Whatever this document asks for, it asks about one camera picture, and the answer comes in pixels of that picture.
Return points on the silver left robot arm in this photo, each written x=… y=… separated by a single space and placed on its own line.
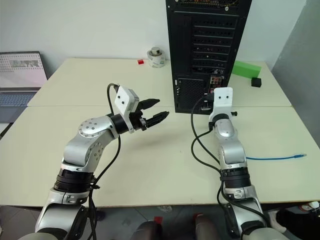
x=85 y=147

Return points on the black computer tower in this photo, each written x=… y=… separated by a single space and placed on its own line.
x=207 y=50

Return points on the dark rounded shape, red mark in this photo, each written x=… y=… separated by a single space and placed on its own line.
x=147 y=231

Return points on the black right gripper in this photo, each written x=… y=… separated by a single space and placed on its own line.
x=207 y=108

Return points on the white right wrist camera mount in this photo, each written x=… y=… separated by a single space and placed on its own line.
x=223 y=100

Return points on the grey open laptop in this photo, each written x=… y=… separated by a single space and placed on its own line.
x=20 y=82

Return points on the green rectangular block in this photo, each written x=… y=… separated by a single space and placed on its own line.
x=246 y=68

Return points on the small black cube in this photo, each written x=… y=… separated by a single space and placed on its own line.
x=256 y=82

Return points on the white tape roll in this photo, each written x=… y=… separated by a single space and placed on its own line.
x=157 y=62

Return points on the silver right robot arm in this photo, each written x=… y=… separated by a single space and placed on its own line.
x=231 y=155

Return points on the white and red object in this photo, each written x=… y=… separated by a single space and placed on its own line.
x=311 y=205

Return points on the silver metal cylinder weight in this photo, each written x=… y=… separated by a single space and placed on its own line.
x=156 y=51

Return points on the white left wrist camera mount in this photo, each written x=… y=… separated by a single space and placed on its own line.
x=123 y=100

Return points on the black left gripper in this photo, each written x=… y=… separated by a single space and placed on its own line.
x=139 y=121

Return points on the small red block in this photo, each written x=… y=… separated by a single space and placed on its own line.
x=140 y=62

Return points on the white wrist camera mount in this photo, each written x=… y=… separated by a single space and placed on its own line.
x=223 y=100
x=123 y=100

